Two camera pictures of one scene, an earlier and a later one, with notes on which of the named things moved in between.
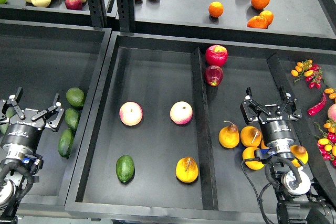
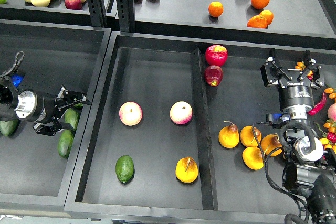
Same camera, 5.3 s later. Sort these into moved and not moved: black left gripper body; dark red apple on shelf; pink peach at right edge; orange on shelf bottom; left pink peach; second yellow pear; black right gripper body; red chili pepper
Moved: black left gripper body; black right gripper body
Not moved: second yellow pear; left pink peach; dark red apple on shelf; red chili pepper; orange on shelf bottom; pink peach at right edge
